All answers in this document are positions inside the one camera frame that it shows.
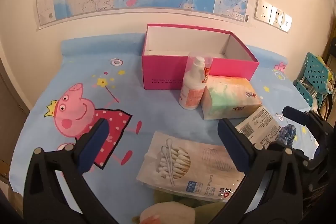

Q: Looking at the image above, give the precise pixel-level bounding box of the blue checked scrunchie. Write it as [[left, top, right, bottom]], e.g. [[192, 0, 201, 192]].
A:
[[278, 123, 297, 147]]

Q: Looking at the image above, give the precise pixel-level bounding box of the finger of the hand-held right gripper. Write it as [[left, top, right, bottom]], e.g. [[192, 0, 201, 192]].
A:
[[282, 106, 335, 140]]

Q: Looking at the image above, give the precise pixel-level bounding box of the green plush toy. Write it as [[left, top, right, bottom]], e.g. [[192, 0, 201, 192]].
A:
[[131, 190, 229, 224]]

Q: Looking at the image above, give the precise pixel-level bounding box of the pastel rainbow tissue pack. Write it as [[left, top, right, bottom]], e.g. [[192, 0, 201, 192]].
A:
[[201, 75, 262, 120]]

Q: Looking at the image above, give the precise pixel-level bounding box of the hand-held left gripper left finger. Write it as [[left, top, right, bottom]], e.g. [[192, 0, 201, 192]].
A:
[[23, 118, 118, 224]]

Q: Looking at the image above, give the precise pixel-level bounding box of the pink cardboard box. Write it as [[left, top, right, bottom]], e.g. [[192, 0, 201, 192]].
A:
[[142, 24, 260, 90]]

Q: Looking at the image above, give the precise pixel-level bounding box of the white wall socket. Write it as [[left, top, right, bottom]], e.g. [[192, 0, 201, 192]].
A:
[[280, 13, 293, 31], [269, 6, 285, 28], [254, 0, 273, 24]]

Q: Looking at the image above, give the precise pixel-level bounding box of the white barcode packet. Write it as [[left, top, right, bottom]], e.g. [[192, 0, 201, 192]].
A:
[[235, 105, 282, 149]]

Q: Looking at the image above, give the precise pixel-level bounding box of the white plastic bottle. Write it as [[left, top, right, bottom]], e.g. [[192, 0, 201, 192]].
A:
[[179, 51, 214, 110]]

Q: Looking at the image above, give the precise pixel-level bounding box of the cotton swab bag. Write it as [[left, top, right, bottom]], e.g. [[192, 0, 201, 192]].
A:
[[136, 131, 243, 203]]

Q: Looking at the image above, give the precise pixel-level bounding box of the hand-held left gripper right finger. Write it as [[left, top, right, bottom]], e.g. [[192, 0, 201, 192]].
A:
[[217, 118, 306, 224]]

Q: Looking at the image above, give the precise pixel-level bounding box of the teal plastic basket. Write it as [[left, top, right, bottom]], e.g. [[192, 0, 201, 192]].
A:
[[293, 80, 317, 108], [299, 52, 333, 94]]

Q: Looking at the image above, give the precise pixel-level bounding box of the blue cartoon pig blanket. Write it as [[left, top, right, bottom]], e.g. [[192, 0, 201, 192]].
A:
[[9, 32, 326, 224]]

